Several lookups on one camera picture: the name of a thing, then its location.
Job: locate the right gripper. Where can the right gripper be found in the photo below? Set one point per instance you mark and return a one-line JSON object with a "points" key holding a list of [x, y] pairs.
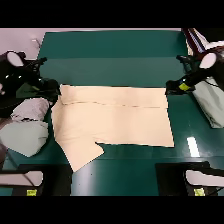
{"points": [[178, 87]]}

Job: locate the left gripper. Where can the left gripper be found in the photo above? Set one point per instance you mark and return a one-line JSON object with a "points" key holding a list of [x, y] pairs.
{"points": [[50, 87]]}

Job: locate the beige T-shirt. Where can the beige T-shirt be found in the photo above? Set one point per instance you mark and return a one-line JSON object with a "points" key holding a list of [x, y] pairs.
{"points": [[113, 120]]}

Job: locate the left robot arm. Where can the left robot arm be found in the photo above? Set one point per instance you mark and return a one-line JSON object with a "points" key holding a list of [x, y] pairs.
{"points": [[13, 75]]}

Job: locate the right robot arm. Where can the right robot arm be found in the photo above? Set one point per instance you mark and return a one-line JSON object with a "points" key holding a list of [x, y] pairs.
{"points": [[208, 65]]}

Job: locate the dark green garment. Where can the dark green garment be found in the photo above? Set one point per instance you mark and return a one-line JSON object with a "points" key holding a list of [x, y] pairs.
{"points": [[26, 90]]}

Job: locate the lilac grey garment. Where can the lilac grey garment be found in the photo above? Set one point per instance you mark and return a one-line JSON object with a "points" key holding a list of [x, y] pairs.
{"points": [[30, 109]]}

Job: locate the white garment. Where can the white garment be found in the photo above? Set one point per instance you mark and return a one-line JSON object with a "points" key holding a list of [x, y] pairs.
{"points": [[211, 100]]}

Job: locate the striped garment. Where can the striped garment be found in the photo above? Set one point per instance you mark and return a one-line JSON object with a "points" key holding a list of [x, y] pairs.
{"points": [[196, 40]]}

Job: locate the pale green garment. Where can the pale green garment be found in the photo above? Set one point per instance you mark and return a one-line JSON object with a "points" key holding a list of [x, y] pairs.
{"points": [[25, 136]]}

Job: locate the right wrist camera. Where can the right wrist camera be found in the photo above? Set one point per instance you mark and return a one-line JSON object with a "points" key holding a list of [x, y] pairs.
{"points": [[184, 63]]}

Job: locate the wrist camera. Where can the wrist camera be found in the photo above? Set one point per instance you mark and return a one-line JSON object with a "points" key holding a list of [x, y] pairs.
{"points": [[184, 63], [39, 64]]}

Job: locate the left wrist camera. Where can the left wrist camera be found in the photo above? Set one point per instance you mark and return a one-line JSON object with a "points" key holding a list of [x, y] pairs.
{"points": [[39, 64]]}

